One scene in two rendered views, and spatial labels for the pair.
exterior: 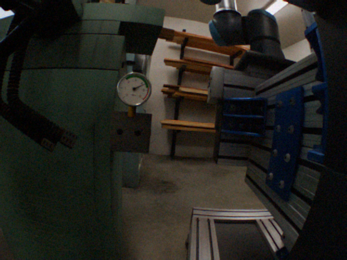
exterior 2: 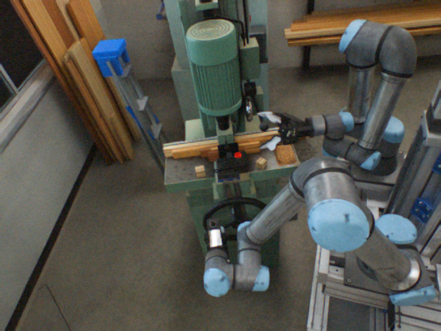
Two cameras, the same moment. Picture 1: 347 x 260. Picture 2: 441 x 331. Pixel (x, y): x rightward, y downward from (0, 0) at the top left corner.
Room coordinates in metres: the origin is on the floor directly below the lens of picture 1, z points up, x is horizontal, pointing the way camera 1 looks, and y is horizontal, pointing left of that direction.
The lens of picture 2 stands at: (-0.66, 0.09, 1.93)
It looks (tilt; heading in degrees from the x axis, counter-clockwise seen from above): 46 degrees down; 17
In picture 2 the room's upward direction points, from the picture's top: 10 degrees counter-clockwise
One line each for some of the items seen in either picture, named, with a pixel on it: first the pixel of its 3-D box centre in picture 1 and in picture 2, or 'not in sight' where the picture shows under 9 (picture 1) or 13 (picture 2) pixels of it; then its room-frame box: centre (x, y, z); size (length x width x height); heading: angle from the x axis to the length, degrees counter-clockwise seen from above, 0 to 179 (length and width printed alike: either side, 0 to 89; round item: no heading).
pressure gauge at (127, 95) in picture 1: (133, 95); not in sight; (0.29, 0.08, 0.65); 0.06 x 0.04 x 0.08; 105
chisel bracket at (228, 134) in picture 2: not in sight; (225, 132); (0.45, 0.39, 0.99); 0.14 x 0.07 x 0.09; 15
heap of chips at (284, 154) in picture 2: not in sight; (284, 152); (0.41, 0.12, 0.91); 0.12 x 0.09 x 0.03; 15
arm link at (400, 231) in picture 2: not in sight; (392, 238); (-0.04, -0.23, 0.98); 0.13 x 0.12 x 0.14; 8
